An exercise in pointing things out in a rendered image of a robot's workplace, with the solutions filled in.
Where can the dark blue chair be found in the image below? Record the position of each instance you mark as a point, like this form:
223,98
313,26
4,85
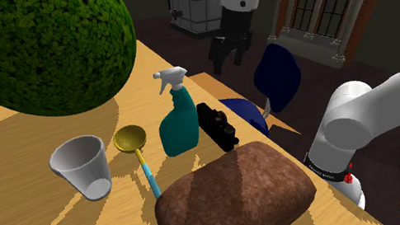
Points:
275,75

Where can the brick framed window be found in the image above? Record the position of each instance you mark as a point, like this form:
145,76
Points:
319,6

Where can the teal spray bottle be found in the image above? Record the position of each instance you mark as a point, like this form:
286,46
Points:
178,124

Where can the brown bread loaf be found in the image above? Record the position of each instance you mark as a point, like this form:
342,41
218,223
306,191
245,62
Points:
235,200

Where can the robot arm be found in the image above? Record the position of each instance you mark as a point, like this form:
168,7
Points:
393,96

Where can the round green leafy bush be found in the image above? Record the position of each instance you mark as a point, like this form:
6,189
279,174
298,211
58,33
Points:
38,45

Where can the black camera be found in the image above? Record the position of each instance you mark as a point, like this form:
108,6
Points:
217,126

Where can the grey cup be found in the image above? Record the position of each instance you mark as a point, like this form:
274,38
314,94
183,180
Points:
82,167

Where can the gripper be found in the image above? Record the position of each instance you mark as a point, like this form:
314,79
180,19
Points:
236,24

